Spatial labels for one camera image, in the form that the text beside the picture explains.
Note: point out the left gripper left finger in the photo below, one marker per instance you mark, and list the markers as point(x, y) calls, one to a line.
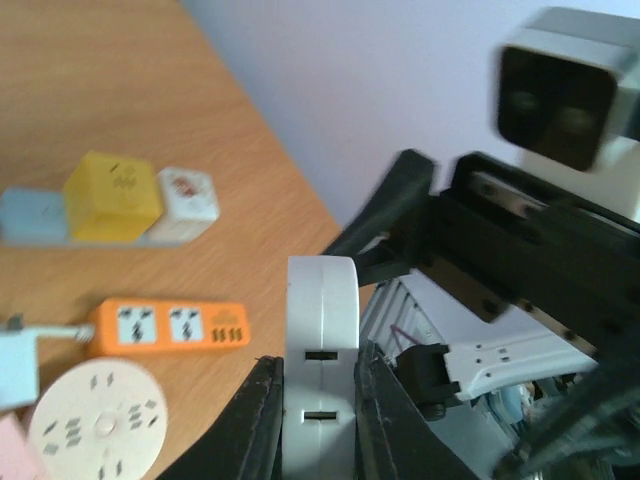
point(244, 442)

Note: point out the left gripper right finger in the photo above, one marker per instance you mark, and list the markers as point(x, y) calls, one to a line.
point(393, 440)

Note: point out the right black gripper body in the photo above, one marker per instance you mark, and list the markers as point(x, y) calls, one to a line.
point(498, 236)

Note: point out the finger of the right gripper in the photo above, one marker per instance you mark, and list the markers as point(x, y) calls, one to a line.
point(386, 237)

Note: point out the white cube socket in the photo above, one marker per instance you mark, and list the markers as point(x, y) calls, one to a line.
point(191, 206)

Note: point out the yellow cube socket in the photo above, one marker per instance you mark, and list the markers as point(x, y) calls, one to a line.
point(111, 199)

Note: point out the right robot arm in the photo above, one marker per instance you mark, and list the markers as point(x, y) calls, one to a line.
point(559, 403)

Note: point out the grey white plug adapter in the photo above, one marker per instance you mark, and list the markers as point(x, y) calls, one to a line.
point(19, 373)

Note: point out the pink round socket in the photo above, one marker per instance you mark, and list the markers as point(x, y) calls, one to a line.
point(105, 418)

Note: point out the orange power strip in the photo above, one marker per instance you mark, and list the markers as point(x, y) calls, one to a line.
point(142, 326)

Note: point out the pink cube socket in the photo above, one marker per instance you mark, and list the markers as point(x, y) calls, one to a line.
point(18, 459)

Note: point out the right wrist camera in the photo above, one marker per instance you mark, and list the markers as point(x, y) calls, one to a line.
point(568, 96)

